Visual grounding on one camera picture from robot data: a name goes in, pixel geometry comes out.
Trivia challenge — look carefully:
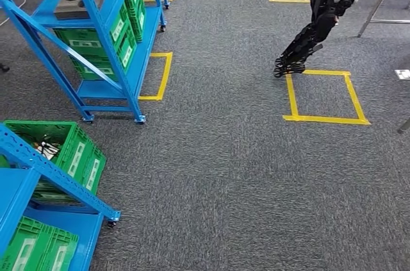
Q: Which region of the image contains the yellow floor tape line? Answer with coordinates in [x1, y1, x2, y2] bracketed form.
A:
[282, 69, 371, 126]

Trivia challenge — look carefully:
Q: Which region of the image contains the black humanoid robot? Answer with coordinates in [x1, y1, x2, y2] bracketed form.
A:
[273, 0, 358, 79]

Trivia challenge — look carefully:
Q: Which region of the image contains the black coiled cable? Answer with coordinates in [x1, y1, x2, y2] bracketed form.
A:
[32, 134, 61, 161]

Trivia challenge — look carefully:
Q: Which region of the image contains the green open plastic basket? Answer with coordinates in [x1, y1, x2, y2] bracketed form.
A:
[3, 119, 107, 203]

